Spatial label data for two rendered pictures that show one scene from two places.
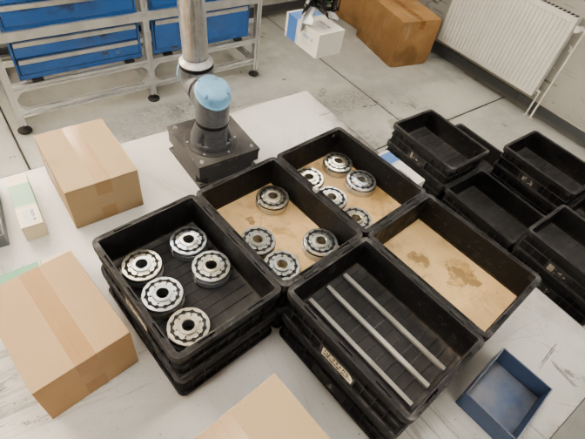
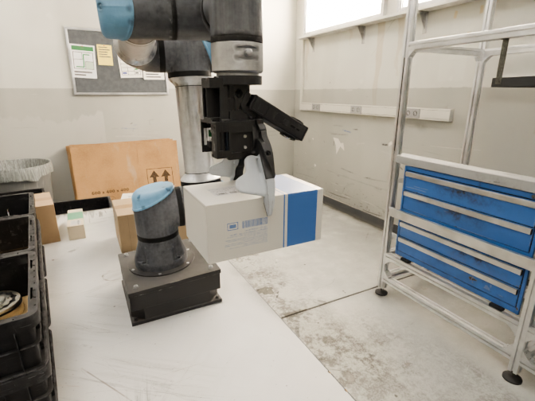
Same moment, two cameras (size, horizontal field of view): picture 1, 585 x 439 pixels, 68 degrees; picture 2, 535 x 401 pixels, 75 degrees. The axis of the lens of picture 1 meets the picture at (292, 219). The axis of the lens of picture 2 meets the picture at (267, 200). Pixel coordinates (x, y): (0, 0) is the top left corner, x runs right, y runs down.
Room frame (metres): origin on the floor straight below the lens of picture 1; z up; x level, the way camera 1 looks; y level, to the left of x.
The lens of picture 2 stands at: (1.81, -0.47, 1.28)
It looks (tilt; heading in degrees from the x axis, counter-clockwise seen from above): 17 degrees down; 107
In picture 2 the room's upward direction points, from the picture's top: straight up
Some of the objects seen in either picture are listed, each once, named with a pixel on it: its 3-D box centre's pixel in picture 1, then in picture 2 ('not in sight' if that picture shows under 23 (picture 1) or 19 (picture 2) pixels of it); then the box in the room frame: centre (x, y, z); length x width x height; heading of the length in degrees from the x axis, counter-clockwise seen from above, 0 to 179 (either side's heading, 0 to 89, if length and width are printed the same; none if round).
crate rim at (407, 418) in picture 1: (383, 317); not in sight; (0.57, -0.26, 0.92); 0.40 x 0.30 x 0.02; 50
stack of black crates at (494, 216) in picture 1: (480, 226); not in sight; (1.58, -0.93, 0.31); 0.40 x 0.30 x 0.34; 44
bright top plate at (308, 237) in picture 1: (320, 241); not in sight; (0.82, -0.09, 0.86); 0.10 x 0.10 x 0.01
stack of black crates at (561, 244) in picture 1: (556, 278); not in sight; (1.29, -1.21, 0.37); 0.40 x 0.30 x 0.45; 44
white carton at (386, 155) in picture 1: (392, 178); not in sight; (1.29, -0.34, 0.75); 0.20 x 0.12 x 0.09; 47
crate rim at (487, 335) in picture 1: (452, 259); not in sight; (0.80, -0.46, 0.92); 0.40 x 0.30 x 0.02; 50
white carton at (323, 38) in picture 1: (313, 32); (252, 212); (1.63, 0.06, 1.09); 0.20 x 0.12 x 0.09; 44
